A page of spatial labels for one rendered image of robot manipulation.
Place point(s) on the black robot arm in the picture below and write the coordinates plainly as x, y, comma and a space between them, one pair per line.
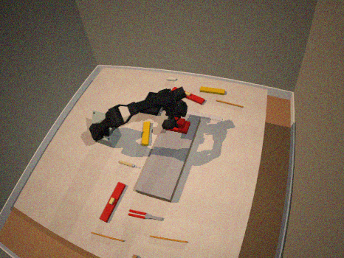
164, 98

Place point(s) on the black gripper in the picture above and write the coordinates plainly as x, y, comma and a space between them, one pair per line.
171, 122

